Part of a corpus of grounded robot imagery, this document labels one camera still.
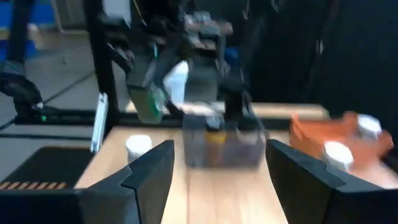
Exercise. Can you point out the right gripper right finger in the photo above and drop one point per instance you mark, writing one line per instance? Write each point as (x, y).
(311, 193)

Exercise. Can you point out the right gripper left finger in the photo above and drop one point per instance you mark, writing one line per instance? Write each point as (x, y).
(140, 186)

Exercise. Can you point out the everything bagel jar white lid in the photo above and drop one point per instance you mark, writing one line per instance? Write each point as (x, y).
(337, 154)

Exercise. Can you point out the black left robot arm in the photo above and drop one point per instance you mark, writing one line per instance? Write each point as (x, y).
(236, 99)

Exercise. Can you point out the white lid spice jar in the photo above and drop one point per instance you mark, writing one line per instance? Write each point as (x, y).
(138, 144)

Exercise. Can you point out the orange plastic bin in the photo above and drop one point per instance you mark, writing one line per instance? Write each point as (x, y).
(311, 137)

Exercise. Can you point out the black lid spice jar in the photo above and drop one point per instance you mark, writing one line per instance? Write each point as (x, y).
(248, 141)

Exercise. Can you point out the grey translucent plastic bin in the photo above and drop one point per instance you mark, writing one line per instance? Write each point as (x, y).
(224, 158)

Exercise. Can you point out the black hazard striped floor mat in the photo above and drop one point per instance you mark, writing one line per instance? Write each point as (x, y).
(46, 165)

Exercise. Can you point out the black curtain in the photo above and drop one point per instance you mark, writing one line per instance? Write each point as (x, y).
(342, 46)

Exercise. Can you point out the black floor device green light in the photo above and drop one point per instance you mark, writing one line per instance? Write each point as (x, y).
(21, 93)

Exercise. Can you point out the blue storage rack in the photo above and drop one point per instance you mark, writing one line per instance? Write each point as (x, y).
(45, 14)

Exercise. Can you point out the white strip on frame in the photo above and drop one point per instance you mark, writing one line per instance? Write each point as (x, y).
(99, 124)

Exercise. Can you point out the black aluminium table frame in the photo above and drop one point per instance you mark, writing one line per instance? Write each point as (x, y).
(102, 62)

